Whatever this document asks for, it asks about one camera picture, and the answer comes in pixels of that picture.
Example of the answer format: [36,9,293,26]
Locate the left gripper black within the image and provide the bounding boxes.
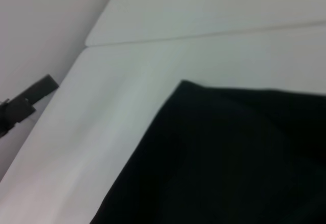
[0,74,60,139]

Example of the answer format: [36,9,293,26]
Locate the black shirt with FREE print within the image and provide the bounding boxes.
[89,79,326,224]

